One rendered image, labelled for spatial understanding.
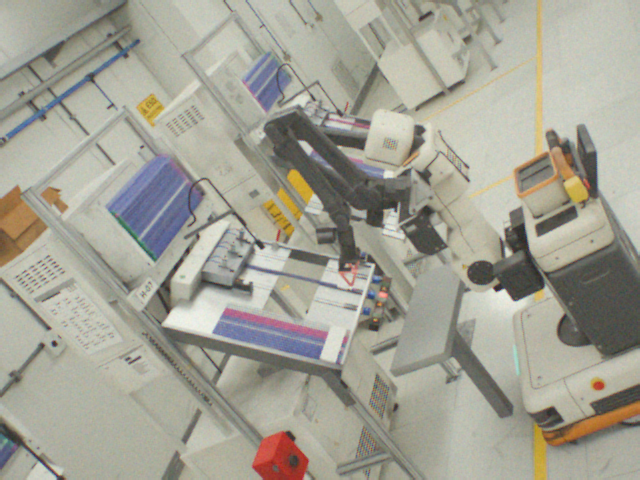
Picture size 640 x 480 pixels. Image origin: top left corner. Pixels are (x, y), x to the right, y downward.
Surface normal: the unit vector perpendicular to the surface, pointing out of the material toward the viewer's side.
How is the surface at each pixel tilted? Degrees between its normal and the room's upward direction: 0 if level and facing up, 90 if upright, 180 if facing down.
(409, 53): 90
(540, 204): 92
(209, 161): 90
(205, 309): 43
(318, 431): 90
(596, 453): 0
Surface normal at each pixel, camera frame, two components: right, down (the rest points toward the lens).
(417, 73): -0.23, 0.53
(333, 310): 0.11, -0.82
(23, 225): 0.68, -0.55
